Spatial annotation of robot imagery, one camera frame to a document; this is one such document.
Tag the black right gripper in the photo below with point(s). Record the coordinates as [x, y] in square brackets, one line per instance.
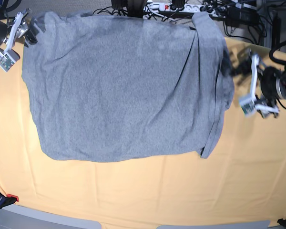
[29, 29]

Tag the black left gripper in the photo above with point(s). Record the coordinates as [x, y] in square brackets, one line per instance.
[267, 84]

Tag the grey t-shirt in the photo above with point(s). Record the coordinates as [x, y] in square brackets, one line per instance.
[114, 88]

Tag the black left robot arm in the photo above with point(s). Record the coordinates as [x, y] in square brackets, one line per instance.
[281, 78]

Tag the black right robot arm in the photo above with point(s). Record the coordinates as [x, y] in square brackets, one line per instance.
[5, 9]

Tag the black power adapter box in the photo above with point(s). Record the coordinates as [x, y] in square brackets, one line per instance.
[236, 16]

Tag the yellow table cloth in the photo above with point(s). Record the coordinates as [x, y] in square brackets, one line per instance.
[243, 180]

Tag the white power strip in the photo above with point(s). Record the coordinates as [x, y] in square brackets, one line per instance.
[162, 9]

